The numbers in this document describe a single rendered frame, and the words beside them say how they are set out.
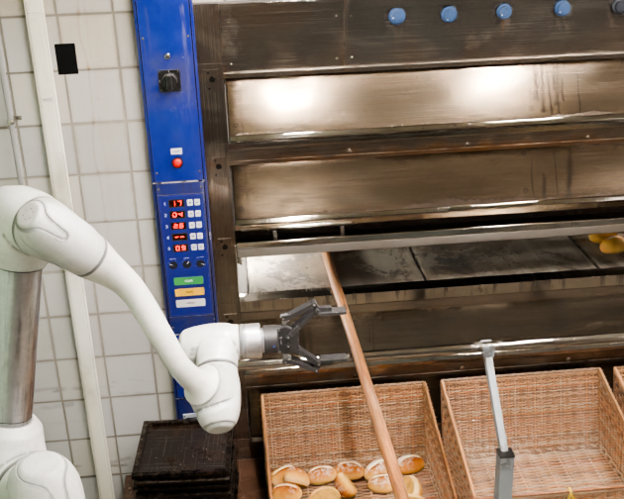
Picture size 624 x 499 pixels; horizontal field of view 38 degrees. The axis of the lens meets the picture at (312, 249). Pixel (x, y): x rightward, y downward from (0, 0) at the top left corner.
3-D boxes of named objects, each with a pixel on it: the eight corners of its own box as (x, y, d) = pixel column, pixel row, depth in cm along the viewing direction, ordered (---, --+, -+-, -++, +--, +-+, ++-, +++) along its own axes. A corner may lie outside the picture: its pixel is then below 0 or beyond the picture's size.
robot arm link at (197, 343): (239, 336, 240) (242, 379, 232) (179, 340, 239) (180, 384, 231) (238, 313, 231) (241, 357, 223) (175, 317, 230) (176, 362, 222)
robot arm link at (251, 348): (241, 349, 238) (263, 347, 239) (242, 366, 230) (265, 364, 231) (238, 318, 235) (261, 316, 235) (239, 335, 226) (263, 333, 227)
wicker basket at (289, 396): (261, 460, 312) (258, 391, 301) (425, 447, 316) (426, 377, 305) (270, 561, 267) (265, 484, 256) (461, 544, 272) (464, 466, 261)
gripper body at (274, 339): (260, 318, 235) (296, 316, 235) (262, 348, 238) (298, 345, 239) (261, 333, 228) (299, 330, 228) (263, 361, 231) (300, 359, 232)
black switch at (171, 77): (159, 91, 258) (156, 53, 254) (181, 90, 258) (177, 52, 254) (158, 95, 254) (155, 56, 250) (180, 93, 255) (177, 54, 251)
